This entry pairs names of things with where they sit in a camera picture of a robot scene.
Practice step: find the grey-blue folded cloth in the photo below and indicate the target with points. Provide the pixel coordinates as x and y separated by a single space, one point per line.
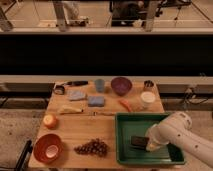
76 95

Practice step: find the bunch of dark grapes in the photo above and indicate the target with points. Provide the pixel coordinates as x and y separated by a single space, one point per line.
93 147

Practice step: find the green plastic tray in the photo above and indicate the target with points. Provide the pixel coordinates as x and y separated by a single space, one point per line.
128 125

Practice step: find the person in background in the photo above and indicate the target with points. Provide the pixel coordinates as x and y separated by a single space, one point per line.
125 13

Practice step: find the black peeler tool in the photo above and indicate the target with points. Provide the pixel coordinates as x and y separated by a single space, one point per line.
60 89

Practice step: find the black chair part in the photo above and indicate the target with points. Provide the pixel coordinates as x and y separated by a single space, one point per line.
26 150

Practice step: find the orange carrot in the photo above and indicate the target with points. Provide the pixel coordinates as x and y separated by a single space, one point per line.
125 104

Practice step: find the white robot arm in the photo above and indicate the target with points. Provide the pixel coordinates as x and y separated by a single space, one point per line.
175 129

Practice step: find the blue-grey cup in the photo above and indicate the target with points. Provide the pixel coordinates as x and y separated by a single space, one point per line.
99 85

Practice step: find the orange bowl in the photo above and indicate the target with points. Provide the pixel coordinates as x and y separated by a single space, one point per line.
43 143

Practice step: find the white round container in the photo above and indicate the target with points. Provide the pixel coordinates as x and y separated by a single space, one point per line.
147 98

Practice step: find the purple bowl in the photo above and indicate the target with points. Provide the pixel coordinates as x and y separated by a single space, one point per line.
121 85

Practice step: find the small white cup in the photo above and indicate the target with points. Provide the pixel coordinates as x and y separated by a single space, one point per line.
51 151

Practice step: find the yellow banana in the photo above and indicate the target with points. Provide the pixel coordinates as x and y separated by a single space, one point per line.
69 110

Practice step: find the small metal cup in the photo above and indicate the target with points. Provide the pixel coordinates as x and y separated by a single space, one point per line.
148 85

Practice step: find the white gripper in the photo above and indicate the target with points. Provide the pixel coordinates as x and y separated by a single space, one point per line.
156 140

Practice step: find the orange apple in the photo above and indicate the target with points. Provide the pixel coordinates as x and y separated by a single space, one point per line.
50 121

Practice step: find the black eraser block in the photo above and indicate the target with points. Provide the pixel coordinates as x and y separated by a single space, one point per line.
139 142

